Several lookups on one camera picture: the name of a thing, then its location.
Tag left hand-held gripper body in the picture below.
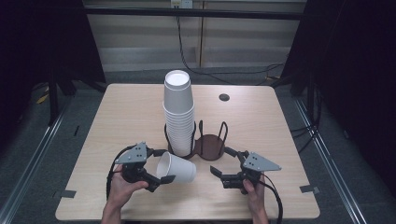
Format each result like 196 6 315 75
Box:
114 141 162 193

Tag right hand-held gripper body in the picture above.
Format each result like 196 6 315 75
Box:
219 150 283 196

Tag single white paper cup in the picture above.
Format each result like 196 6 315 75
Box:
155 150 198 184

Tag black wire double cup holder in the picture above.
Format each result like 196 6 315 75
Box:
163 119 230 162

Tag stack of white paper cups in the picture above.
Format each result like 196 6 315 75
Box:
162 69 196 158

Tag person's right hand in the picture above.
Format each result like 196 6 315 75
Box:
242 175 266 213

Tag person's left hand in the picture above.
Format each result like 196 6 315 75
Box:
106 163 150 210

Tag grey tape strip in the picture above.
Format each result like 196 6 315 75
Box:
51 189 78 200
299 184 320 194

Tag black stand leg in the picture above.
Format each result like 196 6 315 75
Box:
46 72 61 127

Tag yellow floor object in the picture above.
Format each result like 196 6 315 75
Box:
35 88 50 105

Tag dark curtain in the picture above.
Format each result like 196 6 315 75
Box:
0 0 107 153
279 0 396 199

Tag black horizontal bar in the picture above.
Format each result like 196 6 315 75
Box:
83 6 308 21

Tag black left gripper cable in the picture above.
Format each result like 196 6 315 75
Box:
106 145 138 201

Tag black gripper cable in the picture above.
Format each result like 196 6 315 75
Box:
106 145 138 201
259 174 284 224

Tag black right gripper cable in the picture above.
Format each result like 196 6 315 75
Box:
259 174 284 224

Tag black floor cables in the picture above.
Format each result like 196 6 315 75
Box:
290 92 323 154

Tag metal floor rail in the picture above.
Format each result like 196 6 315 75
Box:
291 96 370 224
0 92 76 224

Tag black hanging wall cable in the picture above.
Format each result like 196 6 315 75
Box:
175 15 285 87

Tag white wall socket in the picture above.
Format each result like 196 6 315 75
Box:
170 0 194 9

